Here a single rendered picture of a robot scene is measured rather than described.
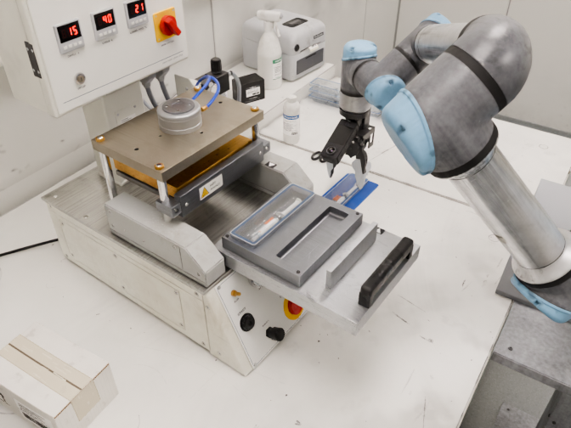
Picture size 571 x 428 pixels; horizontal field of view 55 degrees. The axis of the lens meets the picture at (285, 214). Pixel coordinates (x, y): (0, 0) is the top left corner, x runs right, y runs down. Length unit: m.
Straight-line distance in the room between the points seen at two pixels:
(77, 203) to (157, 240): 0.27
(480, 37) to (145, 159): 0.55
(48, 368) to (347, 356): 0.53
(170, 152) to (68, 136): 0.69
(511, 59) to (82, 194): 0.86
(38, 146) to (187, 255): 0.74
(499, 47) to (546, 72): 2.50
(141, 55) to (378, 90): 0.47
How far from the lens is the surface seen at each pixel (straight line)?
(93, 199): 1.20
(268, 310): 1.06
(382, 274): 0.87
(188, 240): 0.94
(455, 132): 0.78
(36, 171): 1.59
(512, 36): 0.82
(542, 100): 3.36
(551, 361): 1.18
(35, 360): 1.05
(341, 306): 0.87
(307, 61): 1.96
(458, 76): 0.78
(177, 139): 1.00
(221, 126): 1.03
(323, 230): 0.98
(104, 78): 1.08
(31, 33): 0.98
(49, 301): 1.27
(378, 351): 1.10
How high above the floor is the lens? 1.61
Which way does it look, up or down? 38 degrees down
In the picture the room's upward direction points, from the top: straight up
